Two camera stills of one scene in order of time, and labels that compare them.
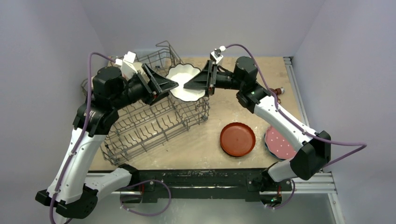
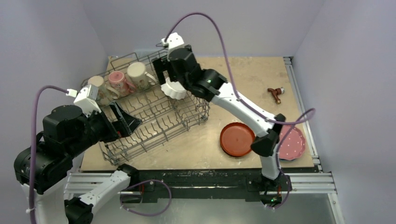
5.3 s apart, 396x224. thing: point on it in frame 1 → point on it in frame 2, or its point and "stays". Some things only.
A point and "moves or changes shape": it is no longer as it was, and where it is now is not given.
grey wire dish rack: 137,129 stays
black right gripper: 211,79 → 165,65
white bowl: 182,73 moves or changes shape
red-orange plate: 237,139 stays
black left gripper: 151,92 → 124,125
